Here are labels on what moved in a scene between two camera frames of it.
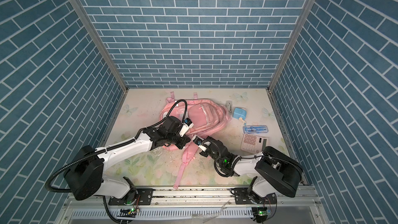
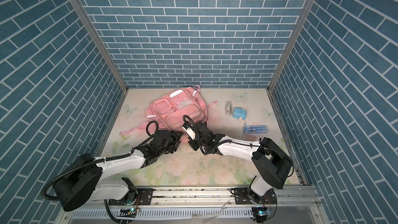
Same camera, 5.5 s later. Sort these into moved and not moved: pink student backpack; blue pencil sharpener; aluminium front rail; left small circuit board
Moved: pink student backpack
Not moved: left small circuit board; aluminium front rail; blue pencil sharpener
